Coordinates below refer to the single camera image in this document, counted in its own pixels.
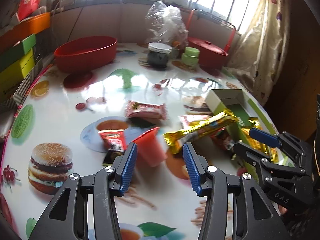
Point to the red basket with lid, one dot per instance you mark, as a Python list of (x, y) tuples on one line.
[(212, 56)]

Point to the green cream jar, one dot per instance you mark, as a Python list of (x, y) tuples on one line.
[(190, 57)]

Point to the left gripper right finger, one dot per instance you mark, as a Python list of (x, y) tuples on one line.
[(254, 216)]

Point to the pink white candy packet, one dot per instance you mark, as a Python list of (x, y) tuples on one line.
[(146, 110)]

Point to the gold snack bar wrapper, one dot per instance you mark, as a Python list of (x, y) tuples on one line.
[(176, 140)]

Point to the orange box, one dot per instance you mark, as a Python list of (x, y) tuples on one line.
[(33, 25)]

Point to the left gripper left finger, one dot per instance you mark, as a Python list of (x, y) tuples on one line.
[(65, 217)]

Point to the red oval basin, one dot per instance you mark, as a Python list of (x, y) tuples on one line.
[(85, 54)]

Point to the clear plastic bag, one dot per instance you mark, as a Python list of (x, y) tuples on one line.
[(164, 24)]

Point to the red packet in box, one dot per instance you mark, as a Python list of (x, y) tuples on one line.
[(223, 139)]

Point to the red black candy packet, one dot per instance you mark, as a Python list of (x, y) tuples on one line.
[(114, 143)]

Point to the gold wrapper in box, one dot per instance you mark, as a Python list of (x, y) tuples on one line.
[(260, 139)]

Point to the red jelly cup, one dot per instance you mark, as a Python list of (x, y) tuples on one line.
[(149, 148)]

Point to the small pink candy packet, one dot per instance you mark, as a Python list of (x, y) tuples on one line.
[(191, 120)]

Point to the dark jar white lid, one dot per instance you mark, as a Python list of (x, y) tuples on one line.
[(158, 55)]

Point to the yellow box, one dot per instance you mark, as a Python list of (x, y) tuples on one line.
[(14, 74)]

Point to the cream patterned curtain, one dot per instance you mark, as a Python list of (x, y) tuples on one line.
[(260, 54)]

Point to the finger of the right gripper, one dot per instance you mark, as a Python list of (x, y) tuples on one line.
[(286, 142), (263, 164)]

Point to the white green cardboard box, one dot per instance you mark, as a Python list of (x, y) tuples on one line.
[(250, 115)]

